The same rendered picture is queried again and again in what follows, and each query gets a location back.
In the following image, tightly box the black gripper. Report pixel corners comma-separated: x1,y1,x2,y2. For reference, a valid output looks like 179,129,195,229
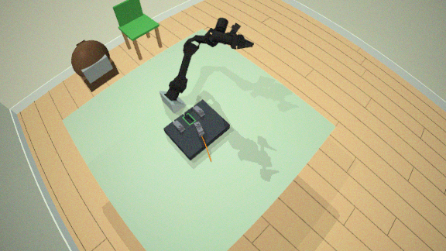
221,33,254,50

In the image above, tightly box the grey micro servo with orange cable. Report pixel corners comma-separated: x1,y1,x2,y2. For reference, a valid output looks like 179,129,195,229
194,122,211,161

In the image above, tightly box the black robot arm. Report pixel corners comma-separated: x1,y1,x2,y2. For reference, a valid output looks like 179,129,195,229
164,18,241,101

